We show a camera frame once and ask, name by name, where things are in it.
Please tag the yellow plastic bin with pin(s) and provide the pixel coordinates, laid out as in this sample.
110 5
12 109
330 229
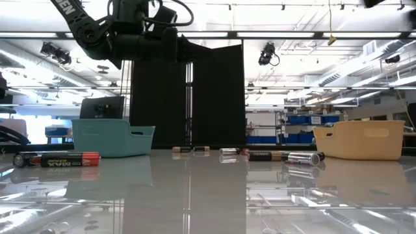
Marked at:
357 143

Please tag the black aluminium table frame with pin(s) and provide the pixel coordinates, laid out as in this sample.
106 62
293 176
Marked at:
48 148

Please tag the black monitor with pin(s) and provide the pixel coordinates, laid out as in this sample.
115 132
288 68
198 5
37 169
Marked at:
100 107

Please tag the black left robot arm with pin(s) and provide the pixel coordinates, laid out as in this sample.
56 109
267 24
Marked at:
87 35

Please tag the teal plastic bin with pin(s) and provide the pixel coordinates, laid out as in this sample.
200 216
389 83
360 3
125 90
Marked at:
107 139

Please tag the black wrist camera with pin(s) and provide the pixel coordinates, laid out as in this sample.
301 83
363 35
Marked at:
165 18

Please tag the blue crate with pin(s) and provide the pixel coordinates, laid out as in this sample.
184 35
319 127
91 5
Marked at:
57 132

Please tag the blue storage bin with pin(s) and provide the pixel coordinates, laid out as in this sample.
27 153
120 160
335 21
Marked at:
331 119
299 139
260 140
297 120

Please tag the black mounted camera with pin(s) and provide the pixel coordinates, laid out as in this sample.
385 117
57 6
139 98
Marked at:
267 52

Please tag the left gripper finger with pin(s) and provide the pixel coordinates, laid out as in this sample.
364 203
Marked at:
188 50

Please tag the black folding divider screen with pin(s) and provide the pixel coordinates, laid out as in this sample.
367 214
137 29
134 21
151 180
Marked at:
217 97

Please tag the metal shelving rack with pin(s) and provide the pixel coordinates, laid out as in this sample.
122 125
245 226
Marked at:
281 130

